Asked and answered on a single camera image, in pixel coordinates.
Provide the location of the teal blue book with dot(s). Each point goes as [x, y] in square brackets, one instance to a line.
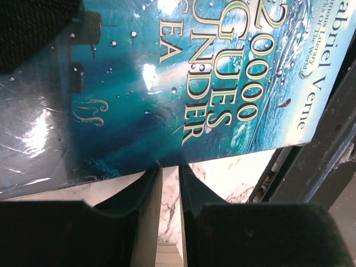
[128, 86]

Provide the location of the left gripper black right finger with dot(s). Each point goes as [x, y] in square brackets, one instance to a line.
[218, 233]

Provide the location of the black mounting base plate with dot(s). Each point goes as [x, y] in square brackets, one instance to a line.
[319, 171]

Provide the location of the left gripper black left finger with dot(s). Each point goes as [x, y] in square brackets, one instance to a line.
[120, 231]

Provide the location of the red backpack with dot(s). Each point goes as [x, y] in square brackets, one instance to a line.
[27, 26]

